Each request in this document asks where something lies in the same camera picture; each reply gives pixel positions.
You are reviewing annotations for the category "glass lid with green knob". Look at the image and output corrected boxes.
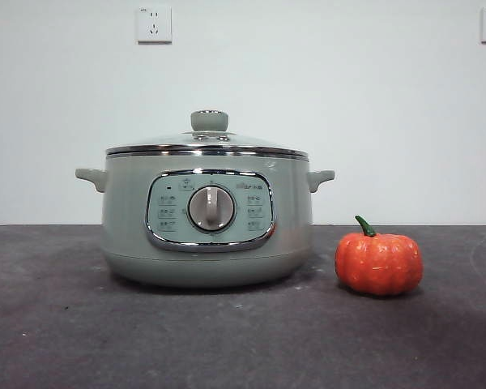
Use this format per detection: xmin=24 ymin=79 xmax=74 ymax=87
xmin=105 ymin=109 xmax=309 ymax=157

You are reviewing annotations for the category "small orange pumpkin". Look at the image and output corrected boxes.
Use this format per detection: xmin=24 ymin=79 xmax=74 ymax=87
xmin=334 ymin=215 xmax=424 ymax=297

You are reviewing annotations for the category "pale green electric cooking pot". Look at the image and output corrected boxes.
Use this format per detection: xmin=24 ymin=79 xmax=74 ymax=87
xmin=75 ymin=156 xmax=336 ymax=289

